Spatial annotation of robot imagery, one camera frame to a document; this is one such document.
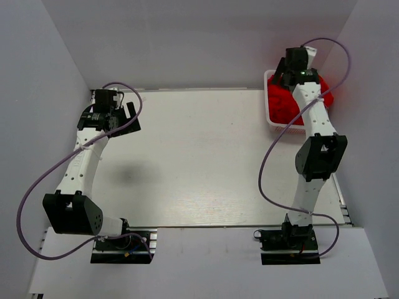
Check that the red shirts in basket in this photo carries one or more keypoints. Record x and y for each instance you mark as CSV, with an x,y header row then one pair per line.
x,y
284,108

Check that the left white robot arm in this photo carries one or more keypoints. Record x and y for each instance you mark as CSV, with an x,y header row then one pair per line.
x,y
71,209

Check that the white plastic basket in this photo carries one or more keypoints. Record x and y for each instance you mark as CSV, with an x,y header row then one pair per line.
x,y
277,127

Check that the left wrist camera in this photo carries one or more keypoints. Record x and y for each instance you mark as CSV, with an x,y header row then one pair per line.
x,y
106,100

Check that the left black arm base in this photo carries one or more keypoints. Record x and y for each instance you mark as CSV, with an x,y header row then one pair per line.
x,y
137,248

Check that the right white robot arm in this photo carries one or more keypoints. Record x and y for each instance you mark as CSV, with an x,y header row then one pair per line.
x,y
323,149

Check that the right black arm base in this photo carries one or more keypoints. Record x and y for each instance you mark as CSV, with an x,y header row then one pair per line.
x,y
289,245

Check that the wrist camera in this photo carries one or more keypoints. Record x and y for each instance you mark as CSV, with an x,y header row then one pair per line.
x,y
297,56
106,100

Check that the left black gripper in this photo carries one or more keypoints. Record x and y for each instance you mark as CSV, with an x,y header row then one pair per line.
x,y
134,126

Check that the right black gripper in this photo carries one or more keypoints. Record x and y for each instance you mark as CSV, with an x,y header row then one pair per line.
x,y
278,75

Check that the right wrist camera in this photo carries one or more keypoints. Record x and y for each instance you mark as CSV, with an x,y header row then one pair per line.
x,y
297,56

